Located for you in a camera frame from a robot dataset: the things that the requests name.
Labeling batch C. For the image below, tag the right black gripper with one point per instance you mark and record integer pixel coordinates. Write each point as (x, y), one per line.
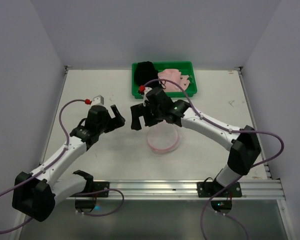
(145, 114)

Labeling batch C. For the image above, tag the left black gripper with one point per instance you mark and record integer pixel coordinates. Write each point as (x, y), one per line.
(112, 119)

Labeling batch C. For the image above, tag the black bra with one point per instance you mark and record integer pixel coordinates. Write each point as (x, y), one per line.
(144, 72)

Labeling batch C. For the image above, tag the pink bra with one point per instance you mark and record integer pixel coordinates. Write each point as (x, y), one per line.
(175, 76)

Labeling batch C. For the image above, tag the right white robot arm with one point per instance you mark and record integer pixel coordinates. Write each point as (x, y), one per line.
(241, 143)

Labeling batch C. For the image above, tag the green plastic tray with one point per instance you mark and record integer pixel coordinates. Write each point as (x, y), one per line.
(185, 67)

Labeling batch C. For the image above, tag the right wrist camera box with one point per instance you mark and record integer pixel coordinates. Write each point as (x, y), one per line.
(143, 91)

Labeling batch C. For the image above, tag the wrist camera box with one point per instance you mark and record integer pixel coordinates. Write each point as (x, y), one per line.
(143, 91)
(97, 101)

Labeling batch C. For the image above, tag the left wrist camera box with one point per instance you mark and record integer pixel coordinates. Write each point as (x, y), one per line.
(97, 101)

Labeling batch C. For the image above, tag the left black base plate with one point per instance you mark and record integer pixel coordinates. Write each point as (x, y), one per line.
(94, 189)

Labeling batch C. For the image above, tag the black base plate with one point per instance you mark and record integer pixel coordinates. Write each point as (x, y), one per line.
(206, 189)
(94, 189)

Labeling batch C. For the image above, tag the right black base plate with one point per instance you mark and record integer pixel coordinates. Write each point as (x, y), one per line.
(206, 189)

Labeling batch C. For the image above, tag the aluminium mounting rail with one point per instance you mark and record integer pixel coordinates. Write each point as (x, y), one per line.
(151, 189)

